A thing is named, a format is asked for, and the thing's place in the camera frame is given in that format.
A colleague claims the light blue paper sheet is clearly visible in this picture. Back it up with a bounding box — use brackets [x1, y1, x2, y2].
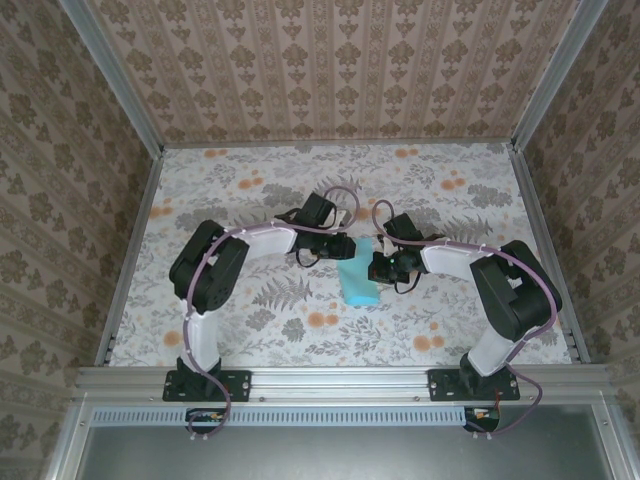
[337, 237, 381, 307]

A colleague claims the floral patterned table cover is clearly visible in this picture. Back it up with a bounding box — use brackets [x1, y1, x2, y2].
[107, 144, 574, 369]

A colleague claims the grey metal panel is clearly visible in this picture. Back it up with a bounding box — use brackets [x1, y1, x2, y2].
[74, 424, 619, 480]

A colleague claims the left wrist thin black cable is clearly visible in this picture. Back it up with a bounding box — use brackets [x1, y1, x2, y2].
[293, 248, 324, 269]

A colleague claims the wrist thin black cable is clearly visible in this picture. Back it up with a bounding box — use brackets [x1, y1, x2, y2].
[392, 269, 420, 296]
[293, 248, 324, 269]

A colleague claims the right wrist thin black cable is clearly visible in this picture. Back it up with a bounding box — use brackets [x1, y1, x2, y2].
[392, 269, 420, 296]

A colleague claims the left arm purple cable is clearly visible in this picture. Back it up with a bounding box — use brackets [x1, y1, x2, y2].
[182, 184, 362, 444]

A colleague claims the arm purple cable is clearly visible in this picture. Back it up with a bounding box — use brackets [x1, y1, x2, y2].
[372, 199, 564, 441]
[182, 184, 362, 444]

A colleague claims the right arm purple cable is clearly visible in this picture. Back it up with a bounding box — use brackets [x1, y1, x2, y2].
[372, 199, 564, 441]

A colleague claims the thin aluminium rear rail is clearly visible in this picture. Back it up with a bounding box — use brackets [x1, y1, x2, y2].
[162, 140, 516, 149]

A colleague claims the wide aluminium mounting rail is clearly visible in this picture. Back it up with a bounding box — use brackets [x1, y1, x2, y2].
[74, 364, 612, 401]

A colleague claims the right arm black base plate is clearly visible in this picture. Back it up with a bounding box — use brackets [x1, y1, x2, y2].
[428, 368, 521, 403]

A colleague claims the aluminium side rail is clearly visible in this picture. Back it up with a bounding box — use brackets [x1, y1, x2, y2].
[94, 148, 166, 366]
[507, 142, 592, 364]

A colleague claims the grey slotted cable duct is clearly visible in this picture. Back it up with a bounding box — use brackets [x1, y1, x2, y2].
[92, 404, 551, 428]

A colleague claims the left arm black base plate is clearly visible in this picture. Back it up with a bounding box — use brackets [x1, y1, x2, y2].
[163, 368, 252, 403]

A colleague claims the small wired connector board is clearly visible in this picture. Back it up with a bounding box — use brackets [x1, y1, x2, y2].
[185, 407, 227, 435]
[463, 405, 502, 434]

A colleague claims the aluminium corner post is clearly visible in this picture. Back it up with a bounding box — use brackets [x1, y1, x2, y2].
[57, 0, 166, 154]
[510, 0, 610, 151]

